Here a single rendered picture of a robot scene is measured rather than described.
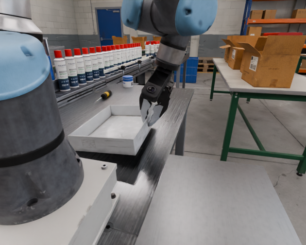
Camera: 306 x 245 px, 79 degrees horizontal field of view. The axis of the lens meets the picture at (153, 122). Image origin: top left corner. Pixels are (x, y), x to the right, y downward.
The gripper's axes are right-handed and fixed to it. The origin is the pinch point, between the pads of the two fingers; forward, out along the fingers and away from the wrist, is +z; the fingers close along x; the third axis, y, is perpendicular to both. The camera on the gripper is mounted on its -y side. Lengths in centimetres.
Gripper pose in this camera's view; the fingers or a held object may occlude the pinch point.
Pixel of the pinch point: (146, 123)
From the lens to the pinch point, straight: 61.5
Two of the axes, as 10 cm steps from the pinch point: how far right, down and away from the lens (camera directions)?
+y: 2.7, -4.0, 8.8
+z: -2.8, 8.4, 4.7
